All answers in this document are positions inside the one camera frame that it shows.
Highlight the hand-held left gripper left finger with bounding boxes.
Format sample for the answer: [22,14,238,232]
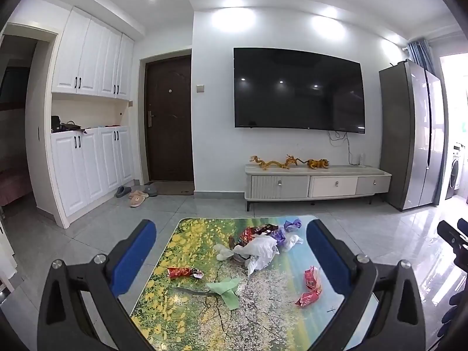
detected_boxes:
[37,219,161,351]

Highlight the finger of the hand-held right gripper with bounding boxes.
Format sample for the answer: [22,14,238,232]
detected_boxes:
[437,221,463,245]

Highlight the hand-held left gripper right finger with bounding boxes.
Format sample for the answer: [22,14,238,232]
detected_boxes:
[306,218,426,351]

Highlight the white tissue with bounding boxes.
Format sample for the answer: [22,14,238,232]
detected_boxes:
[280,234,304,252]
[215,244,235,261]

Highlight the red and white snack bag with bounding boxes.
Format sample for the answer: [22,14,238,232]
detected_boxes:
[167,266,204,279]

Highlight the person's right hand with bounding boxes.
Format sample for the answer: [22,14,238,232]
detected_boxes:
[441,290,465,339]

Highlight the crumpled red candy wrapper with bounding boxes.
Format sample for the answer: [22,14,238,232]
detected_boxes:
[295,288,323,308]
[304,266,323,290]

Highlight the white washing machine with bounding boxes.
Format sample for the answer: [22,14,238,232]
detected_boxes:
[445,144,466,200]

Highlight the white plastic bag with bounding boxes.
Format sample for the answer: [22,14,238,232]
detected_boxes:
[233,236,280,277]

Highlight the white TV stand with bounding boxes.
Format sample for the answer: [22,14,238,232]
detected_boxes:
[244,164,393,212]

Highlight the brown snack wrapper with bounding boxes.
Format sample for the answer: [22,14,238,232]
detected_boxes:
[230,224,280,249]

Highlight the grey doormat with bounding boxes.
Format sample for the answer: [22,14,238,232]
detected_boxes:
[144,181,194,195]

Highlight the landscape print coffee table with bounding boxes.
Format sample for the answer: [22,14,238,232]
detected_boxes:
[130,217,381,351]

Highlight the green paper napkin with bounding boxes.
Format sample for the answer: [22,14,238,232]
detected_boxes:
[206,278,241,310]

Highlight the golden dragon figurine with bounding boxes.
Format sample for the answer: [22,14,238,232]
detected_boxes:
[250,155,283,171]
[281,154,308,171]

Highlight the white base cabinet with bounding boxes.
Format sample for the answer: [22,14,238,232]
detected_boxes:
[50,126,135,229]

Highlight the grey refrigerator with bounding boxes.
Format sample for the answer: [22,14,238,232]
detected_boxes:
[378,59,445,211]

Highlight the dark brown entrance door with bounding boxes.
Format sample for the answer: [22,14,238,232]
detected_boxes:
[144,55,194,183]

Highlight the blue curtain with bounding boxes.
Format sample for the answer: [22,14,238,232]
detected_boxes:
[407,40,434,74]

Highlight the black television cables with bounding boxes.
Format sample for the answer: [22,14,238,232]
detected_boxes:
[327,130,358,165]

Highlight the black wall television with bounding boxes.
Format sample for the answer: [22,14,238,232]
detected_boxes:
[233,47,366,134]

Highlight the white wall cabinet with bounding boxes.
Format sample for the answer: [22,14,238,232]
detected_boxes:
[51,6,135,101]

